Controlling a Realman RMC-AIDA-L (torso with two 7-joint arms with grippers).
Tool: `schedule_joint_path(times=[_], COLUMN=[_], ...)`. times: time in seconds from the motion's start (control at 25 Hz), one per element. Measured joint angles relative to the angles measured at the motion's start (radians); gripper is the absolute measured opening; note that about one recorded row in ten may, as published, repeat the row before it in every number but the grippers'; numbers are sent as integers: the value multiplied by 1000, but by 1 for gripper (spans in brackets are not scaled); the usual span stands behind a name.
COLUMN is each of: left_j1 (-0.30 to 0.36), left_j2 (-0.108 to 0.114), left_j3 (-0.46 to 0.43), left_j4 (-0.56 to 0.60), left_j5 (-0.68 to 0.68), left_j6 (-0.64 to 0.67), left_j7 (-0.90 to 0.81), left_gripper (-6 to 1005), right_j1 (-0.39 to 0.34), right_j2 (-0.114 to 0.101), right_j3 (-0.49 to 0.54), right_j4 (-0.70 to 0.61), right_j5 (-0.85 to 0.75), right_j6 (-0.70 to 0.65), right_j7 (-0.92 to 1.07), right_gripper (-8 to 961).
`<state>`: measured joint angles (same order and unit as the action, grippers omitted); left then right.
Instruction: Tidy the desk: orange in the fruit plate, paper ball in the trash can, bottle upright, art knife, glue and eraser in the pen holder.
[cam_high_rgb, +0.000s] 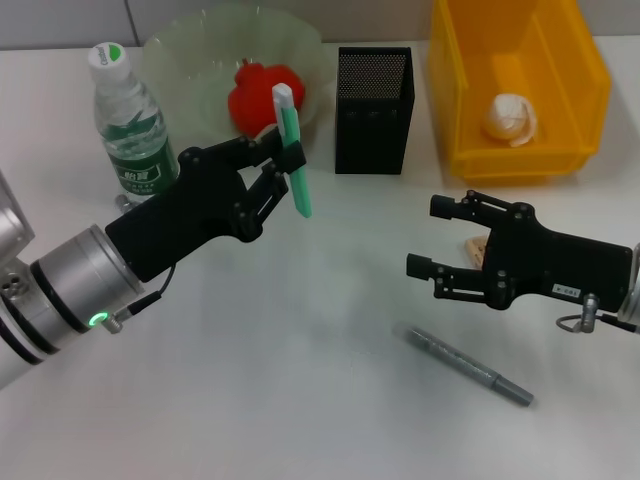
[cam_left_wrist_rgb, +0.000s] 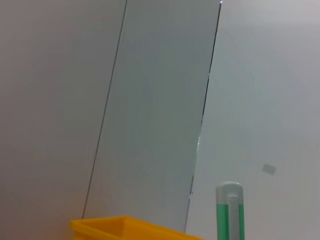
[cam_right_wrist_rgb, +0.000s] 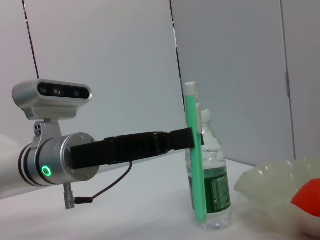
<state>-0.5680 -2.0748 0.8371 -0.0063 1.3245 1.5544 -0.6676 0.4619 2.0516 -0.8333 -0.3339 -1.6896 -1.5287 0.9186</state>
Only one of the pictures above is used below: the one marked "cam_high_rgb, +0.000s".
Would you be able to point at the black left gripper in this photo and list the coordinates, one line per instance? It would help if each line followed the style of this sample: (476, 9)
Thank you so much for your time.
(190, 215)

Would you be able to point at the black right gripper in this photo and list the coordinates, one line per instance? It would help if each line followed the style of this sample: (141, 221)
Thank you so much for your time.
(555, 270)

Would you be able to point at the green pen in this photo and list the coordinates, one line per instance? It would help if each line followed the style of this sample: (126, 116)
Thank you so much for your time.
(292, 125)

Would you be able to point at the clear water bottle green label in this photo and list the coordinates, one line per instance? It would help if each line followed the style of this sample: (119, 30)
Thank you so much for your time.
(135, 135)

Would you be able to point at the white garlic bulb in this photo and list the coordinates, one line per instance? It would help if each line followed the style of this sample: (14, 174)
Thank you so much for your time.
(510, 120)

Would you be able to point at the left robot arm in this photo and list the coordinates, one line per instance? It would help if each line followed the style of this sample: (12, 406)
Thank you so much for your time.
(50, 300)

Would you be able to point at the beige eraser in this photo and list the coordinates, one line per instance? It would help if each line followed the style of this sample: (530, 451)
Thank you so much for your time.
(476, 252)

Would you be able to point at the black mesh pen holder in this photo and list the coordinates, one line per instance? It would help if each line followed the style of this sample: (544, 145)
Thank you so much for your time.
(375, 145)

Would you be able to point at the grey marker pen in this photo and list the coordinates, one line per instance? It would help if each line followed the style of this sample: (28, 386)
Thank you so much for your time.
(465, 365)

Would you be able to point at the yellow plastic bin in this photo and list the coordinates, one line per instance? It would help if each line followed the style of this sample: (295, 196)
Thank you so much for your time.
(525, 165)

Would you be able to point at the pale green glass bowl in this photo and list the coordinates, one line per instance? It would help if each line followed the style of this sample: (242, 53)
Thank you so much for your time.
(200, 60)

